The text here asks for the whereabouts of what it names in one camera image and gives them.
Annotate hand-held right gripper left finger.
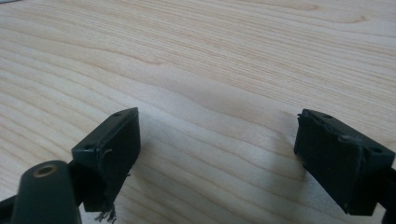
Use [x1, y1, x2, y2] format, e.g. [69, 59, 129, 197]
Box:
[71, 106, 142, 214]

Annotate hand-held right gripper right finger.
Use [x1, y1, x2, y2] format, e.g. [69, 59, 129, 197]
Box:
[293, 108, 396, 217]

